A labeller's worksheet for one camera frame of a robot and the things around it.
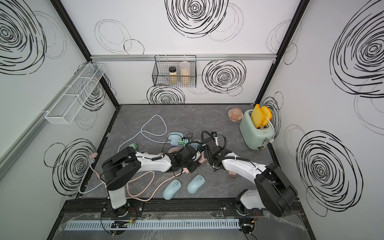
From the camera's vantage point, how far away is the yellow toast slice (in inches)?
34.0

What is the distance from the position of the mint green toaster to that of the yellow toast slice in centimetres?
1

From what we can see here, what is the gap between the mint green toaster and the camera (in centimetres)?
86
